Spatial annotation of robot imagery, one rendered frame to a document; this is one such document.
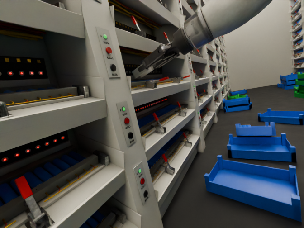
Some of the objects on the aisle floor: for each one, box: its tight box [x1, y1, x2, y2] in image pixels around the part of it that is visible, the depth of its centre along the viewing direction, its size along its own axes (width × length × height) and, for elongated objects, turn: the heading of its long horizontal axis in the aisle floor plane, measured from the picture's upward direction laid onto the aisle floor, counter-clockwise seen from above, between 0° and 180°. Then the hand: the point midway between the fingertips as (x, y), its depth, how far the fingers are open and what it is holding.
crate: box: [258, 108, 304, 125], centre depth 123 cm, size 30×20×8 cm
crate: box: [235, 122, 276, 136], centre depth 99 cm, size 30×20×8 cm
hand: (142, 70), depth 55 cm, fingers open, 3 cm apart
